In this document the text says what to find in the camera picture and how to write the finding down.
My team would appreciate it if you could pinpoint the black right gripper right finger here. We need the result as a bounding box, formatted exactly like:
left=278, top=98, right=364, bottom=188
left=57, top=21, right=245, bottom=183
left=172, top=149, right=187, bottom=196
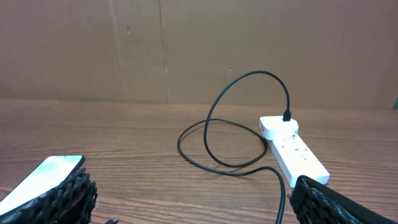
left=288, top=175, right=397, bottom=224

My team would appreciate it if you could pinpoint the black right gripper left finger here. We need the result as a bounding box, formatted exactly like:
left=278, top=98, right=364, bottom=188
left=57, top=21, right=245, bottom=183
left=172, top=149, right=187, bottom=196
left=1, top=167, right=98, bottom=224

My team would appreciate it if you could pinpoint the black smartphone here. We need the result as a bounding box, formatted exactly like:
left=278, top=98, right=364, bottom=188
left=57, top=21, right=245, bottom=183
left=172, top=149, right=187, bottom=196
left=1, top=154, right=85, bottom=215

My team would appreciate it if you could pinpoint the white charger plug adapter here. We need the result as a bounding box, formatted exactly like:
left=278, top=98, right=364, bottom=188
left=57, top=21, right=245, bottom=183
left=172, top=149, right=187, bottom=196
left=259, top=116, right=299, bottom=141

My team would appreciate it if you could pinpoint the white power strip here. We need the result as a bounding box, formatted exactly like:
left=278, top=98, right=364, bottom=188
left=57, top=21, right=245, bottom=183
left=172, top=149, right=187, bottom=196
left=267, top=134, right=330, bottom=188

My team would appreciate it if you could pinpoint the black charger cable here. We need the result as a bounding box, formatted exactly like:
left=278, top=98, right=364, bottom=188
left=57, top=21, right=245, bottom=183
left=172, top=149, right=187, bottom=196
left=104, top=70, right=292, bottom=224

